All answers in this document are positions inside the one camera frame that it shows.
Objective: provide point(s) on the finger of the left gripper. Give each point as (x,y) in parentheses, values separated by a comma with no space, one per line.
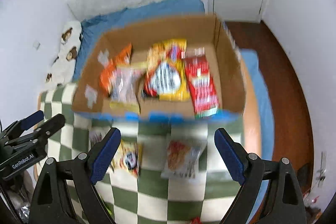
(38,133)
(17,128)

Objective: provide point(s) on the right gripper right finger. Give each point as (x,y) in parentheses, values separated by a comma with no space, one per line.
(283,202)

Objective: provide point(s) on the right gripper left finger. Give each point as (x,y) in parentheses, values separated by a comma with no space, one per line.
(51,201)

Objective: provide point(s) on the yellow clear snack bag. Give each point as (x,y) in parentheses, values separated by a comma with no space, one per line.
(124,96)

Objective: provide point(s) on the red green snack bag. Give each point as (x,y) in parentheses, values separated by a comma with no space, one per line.
(201,86)

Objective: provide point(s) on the yellow instant noodle bag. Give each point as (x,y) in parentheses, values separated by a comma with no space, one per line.
(165,78)

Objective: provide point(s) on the white chocolate stick snack bag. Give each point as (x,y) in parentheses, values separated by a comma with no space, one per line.
(96,135)

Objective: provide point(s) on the bear pattern quilt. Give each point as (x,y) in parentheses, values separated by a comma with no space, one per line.
(63,67)

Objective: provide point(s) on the yellow panda snack bag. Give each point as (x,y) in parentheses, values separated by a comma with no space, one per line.
(128,157)

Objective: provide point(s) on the orange white snack bag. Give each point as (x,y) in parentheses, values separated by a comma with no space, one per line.
(182,158)

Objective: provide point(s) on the blue bed sheet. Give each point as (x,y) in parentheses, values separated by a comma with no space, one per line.
(257,114)

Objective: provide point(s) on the green white checkered blanket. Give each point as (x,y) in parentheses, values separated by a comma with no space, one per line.
(148,198)

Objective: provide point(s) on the cardboard box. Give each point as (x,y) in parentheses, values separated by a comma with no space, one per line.
(205,35)

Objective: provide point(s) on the wall outlet with plug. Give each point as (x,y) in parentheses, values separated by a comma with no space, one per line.
(321,173)

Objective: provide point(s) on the wall socket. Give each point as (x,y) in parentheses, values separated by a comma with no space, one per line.
(36,44)

